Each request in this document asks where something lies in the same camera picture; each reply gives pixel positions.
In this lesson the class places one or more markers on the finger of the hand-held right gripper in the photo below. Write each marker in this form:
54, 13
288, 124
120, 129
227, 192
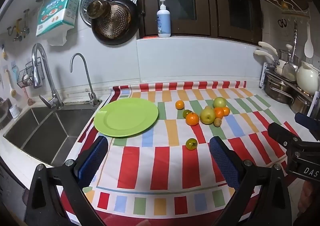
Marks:
308, 123
282, 134

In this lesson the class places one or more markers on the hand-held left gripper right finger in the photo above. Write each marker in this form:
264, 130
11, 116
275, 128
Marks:
223, 163

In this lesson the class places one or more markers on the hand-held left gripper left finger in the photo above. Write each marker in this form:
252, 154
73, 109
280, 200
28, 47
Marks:
93, 158

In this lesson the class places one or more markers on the green tomato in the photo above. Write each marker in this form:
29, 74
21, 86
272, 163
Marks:
187, 113
191, 144

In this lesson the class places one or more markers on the brown kiwi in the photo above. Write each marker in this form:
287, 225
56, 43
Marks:
217, 122

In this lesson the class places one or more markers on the yellow-green pear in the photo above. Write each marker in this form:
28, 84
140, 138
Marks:
207, 116

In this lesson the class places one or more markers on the green plate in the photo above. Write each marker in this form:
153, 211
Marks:
126, 117

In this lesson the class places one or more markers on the orange mandarin with green stem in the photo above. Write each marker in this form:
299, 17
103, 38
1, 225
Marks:
192, 119

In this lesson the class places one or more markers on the person's right hand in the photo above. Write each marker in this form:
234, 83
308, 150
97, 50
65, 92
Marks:
310, 198

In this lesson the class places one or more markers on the small steel pot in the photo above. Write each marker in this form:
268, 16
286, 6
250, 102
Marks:
301, 104

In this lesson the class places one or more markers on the white ceramic jar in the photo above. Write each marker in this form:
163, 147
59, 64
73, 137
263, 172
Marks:
307, 77

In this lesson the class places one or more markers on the large steel pot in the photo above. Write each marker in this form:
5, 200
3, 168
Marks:
277, 88

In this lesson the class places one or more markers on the metal ladle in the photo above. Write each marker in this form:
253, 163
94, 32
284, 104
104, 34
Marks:
290, 71

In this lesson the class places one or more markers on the stainless steel double sink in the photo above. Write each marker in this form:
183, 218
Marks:
42, 131

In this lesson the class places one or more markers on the steel pots on rack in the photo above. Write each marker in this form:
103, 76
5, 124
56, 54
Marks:
265, 76

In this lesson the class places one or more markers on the colourful striped tablecloth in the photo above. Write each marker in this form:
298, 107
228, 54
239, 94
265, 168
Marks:
162, 166

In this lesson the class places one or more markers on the steel pot with lid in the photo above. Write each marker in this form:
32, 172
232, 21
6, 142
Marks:
285, 56

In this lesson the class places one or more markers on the small orange mandarin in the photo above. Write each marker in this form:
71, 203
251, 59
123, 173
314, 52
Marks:
179, 104

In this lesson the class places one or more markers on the white rice paddle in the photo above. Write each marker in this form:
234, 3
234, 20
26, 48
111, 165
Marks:
309, 47

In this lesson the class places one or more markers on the small brown sponge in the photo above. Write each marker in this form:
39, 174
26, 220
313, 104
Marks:
31, 101

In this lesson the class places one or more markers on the slim gooseneck faucet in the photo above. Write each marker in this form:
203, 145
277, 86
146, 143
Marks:
86, 73

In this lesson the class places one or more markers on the large chrome faucet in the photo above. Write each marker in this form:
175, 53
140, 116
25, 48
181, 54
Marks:
46, 76

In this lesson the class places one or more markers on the black scissors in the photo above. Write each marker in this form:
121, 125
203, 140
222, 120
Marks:
282, 23

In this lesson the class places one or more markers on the white paper towel sheet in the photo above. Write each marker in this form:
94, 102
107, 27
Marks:
58, 38

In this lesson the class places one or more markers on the black frying pan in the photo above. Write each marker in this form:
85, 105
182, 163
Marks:
115, 23

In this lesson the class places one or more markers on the small brass saucepan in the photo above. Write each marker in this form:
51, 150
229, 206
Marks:
97, 8

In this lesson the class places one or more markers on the teal paper towel pack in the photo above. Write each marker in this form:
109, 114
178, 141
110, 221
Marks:
56, 12

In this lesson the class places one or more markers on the white pump bottle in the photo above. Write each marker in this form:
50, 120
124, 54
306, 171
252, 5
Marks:
164, 22

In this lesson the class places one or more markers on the dark wooden window frame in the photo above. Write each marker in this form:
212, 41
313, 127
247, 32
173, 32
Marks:
215, 3

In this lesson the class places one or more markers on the yellow wall hook rack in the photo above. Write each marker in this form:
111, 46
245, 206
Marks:
18, 27

